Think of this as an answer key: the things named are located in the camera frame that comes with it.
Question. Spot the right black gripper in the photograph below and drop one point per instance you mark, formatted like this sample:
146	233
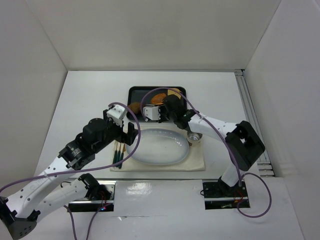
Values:
162	113

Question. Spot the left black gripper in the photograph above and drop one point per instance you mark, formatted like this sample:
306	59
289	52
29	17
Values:
122	133

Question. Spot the brown croissant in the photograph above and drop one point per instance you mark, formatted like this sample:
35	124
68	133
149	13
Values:
135	107

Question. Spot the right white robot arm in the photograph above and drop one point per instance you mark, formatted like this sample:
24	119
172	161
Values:
243	144

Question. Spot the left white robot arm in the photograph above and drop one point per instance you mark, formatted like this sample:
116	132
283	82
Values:
20	212

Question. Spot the orange flat bread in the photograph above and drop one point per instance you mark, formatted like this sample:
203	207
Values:
158	98

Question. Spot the seeded bread slice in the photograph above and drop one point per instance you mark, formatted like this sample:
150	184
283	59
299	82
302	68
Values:
174	91

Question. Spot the white oval plate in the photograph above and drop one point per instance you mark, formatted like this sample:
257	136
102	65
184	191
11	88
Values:
159	147

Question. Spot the black tray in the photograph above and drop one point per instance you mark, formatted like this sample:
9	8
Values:
136	94

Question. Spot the metal cup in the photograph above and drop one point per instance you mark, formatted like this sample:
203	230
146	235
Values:
194	138

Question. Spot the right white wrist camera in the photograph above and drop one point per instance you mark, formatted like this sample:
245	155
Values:
151	113

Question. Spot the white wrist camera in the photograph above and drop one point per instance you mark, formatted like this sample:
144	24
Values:
151	113
116	113

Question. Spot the green handled knife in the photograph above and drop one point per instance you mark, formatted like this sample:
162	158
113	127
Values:
119	153

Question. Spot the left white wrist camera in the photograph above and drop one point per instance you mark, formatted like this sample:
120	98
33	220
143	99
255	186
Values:
116	113

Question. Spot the green handled fork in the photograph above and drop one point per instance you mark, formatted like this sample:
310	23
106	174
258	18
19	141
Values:
115	155

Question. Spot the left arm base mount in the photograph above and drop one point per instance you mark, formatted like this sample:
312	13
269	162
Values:
99	195

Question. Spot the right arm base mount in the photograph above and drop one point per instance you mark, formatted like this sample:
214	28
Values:
219	197

